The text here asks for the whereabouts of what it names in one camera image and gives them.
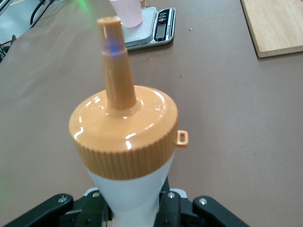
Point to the silver digital kitchen scale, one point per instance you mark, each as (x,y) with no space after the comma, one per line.
(163,28)

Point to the pink plastic cup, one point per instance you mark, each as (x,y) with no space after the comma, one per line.
(130,14)

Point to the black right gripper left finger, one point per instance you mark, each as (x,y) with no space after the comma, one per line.
(92,212)

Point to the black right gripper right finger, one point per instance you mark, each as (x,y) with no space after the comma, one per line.
(172,212)

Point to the clear sauce bottle orange cap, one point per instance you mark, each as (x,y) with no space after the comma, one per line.
(125,132)

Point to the brown table cover sheet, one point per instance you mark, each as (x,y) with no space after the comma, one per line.
(225,118)

